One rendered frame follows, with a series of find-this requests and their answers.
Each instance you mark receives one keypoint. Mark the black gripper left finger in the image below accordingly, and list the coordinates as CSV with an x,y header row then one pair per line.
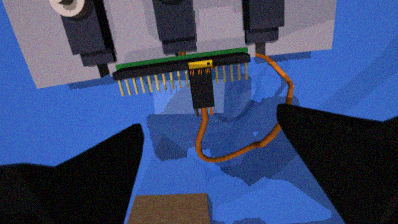
x,y
93,187

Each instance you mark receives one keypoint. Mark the black pin header strip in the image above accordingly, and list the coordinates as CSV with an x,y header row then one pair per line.
x,y
180,63

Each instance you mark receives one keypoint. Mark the grey rectangular base plate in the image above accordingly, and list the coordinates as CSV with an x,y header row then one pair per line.
x,y
68,41

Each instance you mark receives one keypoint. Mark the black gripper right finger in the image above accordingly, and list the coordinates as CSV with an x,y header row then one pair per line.
x,y
354,160

